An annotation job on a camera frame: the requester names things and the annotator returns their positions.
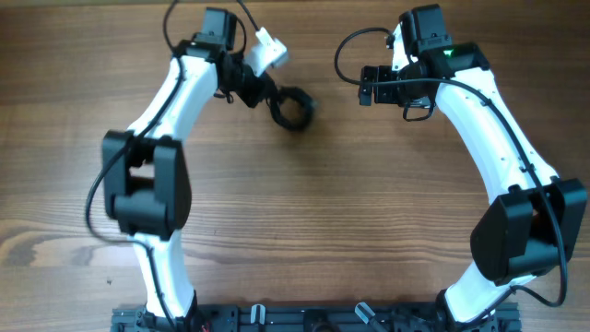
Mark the black left camera cable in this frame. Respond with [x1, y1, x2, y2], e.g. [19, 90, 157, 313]
[85, 0, 262, 331]

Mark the black right camera cable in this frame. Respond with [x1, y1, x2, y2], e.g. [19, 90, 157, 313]
[334, 26, 569, 324]

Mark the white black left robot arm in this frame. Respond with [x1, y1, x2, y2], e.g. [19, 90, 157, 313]
[93, 7, 289, 331]

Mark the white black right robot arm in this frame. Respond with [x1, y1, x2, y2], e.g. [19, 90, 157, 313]
[359, 5, 587, 331]

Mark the black camera cable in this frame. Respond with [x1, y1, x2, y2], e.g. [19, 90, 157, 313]
[85, 0, 262, 331]
[334, 26, 569, 324]

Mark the black USB cable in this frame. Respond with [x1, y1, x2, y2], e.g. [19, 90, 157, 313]
[267, 86, 319, 132]

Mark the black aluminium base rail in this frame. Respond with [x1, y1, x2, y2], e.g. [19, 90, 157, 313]
[110, 302, 522, 332]

